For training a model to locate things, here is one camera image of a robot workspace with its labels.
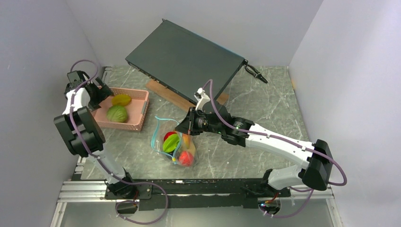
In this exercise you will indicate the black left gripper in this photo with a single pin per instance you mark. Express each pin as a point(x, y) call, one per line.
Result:
point(104, 92)

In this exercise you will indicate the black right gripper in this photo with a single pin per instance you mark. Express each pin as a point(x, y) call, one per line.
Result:
point(186, 126)

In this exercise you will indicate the orange red pepper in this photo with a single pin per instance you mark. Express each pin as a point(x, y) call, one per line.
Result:
point(186, 141)

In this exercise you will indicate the red apple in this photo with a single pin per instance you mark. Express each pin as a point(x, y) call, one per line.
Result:
point(168, 134)

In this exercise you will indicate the clear zip top bag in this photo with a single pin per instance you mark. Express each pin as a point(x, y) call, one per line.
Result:
point(163, 126)

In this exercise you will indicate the green star fruit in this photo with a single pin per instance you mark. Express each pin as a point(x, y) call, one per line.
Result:
point(171, 143)

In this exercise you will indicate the yellow lemon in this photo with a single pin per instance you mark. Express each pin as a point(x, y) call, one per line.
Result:
point(191, 149)

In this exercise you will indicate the red tomato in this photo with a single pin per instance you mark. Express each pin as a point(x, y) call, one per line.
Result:
point(186, 159)

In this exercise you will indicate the pink plastic basket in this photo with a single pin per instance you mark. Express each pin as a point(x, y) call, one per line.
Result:
point(134, 112)

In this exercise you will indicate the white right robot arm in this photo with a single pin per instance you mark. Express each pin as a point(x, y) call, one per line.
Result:
point(312, 160)

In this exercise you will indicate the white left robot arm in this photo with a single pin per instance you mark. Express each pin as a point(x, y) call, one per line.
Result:
point(82, 134)

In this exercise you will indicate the green cabbage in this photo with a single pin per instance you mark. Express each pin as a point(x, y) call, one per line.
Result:
point(117, 114)

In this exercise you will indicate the wooden board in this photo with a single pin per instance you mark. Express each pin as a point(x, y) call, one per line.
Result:
point(181, 92)

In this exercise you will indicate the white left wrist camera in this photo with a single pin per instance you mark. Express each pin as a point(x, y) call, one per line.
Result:
point(79, 79)

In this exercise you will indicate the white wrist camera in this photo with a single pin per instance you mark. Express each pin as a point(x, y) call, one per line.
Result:
point(79, 79)
point(202, 98)

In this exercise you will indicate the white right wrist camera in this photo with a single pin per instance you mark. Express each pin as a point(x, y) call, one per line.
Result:
point(202, 98)

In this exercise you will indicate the dark grey network switch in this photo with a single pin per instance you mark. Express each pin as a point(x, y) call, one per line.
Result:
point(174, 52)

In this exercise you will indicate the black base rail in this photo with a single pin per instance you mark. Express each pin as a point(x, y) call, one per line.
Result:
point(245, 193)

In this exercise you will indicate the black cable connector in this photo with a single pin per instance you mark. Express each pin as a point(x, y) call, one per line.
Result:
point(255, 73)

